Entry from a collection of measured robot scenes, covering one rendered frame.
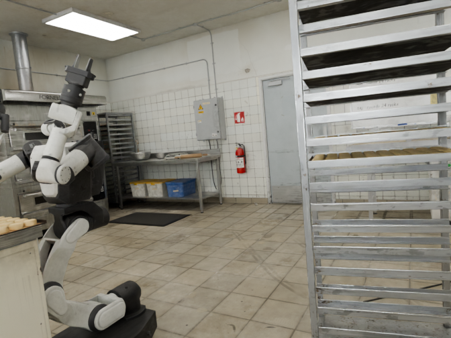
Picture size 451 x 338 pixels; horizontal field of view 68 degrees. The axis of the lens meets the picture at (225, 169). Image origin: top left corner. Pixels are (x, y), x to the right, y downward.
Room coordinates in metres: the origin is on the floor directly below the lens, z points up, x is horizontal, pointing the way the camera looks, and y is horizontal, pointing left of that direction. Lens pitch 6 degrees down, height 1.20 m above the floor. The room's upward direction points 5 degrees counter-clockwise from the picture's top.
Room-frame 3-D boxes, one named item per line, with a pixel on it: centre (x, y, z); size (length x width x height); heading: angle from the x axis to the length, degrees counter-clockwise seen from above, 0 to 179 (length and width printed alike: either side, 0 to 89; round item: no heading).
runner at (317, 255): (1.66, -0.74, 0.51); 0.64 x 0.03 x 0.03; 71
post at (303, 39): (1.79, -0.46, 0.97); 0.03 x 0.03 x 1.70; 71
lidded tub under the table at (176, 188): (5.88, 0.81, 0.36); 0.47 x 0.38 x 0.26; 152
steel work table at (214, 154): (6.03, 1.07, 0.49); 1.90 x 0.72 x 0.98; 60
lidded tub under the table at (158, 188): (6.10, 1.20, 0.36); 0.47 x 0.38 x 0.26; 150
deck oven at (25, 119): (5.15, 2.73, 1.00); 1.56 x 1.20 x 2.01; 150
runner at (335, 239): (1.66, -0.74, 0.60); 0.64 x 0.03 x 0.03; 71
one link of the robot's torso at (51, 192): (1.75, 0.81, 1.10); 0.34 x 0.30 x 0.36; 60
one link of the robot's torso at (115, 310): (1.80, 0.78, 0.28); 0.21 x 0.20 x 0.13; 150
